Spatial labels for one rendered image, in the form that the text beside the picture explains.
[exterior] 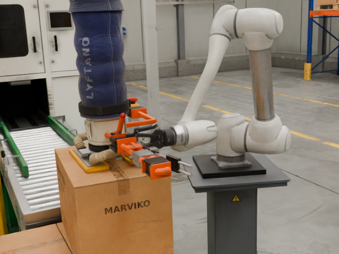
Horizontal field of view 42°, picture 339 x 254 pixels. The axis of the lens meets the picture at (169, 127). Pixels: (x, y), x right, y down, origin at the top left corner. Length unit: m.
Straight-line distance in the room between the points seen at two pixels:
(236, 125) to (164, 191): 0.66
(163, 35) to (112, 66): 10.36
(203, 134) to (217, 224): 0.73
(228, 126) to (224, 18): 0.57
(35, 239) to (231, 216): 1.01
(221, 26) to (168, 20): 10.22
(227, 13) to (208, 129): 0.56
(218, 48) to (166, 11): 10.24
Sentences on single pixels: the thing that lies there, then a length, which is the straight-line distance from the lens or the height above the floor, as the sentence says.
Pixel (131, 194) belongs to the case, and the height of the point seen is 0.87.
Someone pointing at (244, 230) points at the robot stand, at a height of 0.42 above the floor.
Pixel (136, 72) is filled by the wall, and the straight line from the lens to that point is 11.83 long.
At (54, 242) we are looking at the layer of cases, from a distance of 2.26.
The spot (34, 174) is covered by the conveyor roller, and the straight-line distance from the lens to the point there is 3.28.
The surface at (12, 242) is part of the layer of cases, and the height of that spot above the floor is 0.54.
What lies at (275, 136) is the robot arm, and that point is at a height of 0.97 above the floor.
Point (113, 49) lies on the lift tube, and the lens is 1.91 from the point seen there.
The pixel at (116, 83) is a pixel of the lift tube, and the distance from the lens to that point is 1.93.
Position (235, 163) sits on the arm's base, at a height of 0.80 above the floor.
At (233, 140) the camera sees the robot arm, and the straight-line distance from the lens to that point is 2.35.
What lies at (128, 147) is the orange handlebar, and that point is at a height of 1.09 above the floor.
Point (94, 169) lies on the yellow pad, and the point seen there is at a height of 0.96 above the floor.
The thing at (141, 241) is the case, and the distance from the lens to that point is 1.93.
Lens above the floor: 1.56
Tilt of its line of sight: 14 degrees down
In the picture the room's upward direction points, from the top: 2 degrees counter-clockwise
